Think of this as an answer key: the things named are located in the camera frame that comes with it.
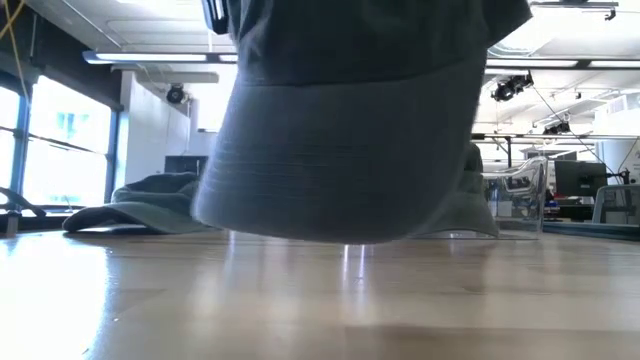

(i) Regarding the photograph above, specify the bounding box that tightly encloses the black ceiling spotlight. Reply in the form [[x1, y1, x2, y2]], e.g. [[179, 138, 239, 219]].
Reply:
[[490, 71, 536, 104], [542, 121, 572, 137]]

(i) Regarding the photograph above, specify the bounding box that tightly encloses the grey knitted beanie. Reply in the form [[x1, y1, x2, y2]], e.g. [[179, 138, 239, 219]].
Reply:
[[192, 0, 534, 246]]

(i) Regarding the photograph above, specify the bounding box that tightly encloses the black wall screen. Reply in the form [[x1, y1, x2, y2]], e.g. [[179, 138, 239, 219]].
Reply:
[[163, 154, 210, 176]]

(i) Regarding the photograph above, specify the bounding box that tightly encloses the black computer monitor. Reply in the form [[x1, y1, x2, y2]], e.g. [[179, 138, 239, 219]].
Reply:
[[553, 159, 610, 200]]

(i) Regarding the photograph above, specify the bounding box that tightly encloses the clear plastic bin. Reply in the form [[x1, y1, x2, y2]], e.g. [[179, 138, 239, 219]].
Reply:
[[407, 155, 550, 242]]

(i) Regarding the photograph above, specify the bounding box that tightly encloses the blue-framed wooden table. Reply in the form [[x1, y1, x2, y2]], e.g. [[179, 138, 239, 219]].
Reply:
[[542, 219, 640, 243]]

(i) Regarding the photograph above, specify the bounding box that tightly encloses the yellow hanging cable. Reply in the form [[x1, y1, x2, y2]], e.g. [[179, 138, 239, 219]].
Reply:
[[0, 0, 27, 101]]

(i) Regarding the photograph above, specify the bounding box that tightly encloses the long ceiling light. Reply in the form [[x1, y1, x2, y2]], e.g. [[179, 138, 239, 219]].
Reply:
[[484, 58, 640, 71], [82, 49, 240, 66]]

